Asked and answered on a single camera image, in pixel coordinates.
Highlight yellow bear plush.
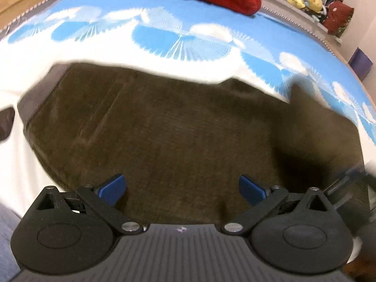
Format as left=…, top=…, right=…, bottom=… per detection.
left=304, top=0, right=327, bottom=13

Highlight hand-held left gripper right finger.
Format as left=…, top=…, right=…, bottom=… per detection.
left=220, top=174, right=331, bottom=236

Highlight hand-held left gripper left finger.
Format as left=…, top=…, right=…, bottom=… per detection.
left=35, top=173, right=146, bottom=236

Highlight dark brown corduroy pants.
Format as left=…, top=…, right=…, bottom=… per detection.
left=17, top=61, right=365, bottom=227

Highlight black remote with red display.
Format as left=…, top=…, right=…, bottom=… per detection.
left=0, top=107, right=15, bottom=142

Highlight wooden headboard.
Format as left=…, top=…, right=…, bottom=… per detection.
left=0, top=0, right=63, bottom=31

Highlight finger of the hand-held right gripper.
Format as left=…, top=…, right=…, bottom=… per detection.
left=324, top=164, right=371, bottom=212

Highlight dark red plush pillow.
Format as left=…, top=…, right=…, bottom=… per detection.
left=322, top=0, right=355, bottom=35

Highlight purple box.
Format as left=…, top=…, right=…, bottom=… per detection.
left=348, top=47, right=372, bottom=82

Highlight person's left leg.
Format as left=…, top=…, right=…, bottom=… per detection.
left=0, top=202, right=23, bottom=282

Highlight blue and white bed sheet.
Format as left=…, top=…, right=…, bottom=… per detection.
left=0, top=0, right=376, bottom=206

